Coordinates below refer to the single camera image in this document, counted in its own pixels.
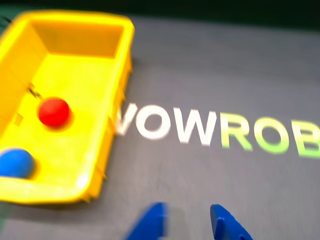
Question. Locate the yellow plastic bin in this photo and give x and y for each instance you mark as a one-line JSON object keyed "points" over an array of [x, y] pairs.
{"points": [[75, 100]]}

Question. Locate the grey mat with printed letters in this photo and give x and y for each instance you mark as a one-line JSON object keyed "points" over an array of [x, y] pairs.
{"points": [[212, 75]]}

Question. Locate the red ball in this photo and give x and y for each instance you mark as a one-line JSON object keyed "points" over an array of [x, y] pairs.
{"points": [[54, 111]]}

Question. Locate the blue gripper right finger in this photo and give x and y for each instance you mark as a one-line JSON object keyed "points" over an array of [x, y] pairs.
{"points": [[230, 225]]}

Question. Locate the black screw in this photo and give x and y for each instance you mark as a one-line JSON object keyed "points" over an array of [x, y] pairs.
{"points": [[33, 92]]}

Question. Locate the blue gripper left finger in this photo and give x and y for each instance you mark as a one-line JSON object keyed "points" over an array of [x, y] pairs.
{"points": [[152, 222]]}

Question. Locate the blue ball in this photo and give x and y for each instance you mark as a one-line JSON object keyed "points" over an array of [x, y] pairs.
{"points": [[15, 162]]}

